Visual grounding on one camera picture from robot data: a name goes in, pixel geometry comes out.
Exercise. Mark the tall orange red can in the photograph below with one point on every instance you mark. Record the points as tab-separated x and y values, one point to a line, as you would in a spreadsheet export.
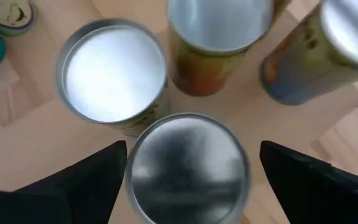
219	28

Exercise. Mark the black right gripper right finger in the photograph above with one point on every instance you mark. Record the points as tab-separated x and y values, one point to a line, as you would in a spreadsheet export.
322	196

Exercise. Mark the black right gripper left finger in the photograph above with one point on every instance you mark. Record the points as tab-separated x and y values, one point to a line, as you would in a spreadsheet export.
57	199

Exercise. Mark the tall yellow corn can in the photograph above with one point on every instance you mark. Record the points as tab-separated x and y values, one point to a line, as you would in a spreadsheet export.
306	71

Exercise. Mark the tall tan label can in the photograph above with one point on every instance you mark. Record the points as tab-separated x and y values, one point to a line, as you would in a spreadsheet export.
186	174

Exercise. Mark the tall peaches can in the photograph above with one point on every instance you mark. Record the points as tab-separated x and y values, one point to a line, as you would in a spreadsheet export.
113	74

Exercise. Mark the tall rainbow striped can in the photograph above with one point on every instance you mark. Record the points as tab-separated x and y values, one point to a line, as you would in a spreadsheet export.
8	15

